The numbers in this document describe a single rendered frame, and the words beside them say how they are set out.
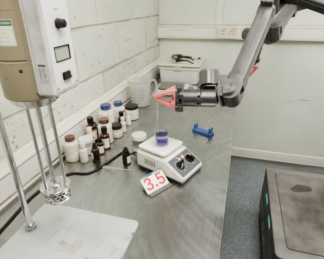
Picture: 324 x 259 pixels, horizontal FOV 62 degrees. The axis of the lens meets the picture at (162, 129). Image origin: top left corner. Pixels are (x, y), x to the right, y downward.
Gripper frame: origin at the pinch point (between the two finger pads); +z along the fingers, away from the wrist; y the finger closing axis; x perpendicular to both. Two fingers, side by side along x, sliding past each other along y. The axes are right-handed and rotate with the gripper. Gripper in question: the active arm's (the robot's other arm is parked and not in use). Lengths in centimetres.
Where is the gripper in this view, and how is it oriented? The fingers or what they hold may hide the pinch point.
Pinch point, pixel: (156, 97)
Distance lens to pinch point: 90.0
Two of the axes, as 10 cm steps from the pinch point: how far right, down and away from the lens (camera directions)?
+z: -10.0, -0.2, 0.8
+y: -0.8, 4.3, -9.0
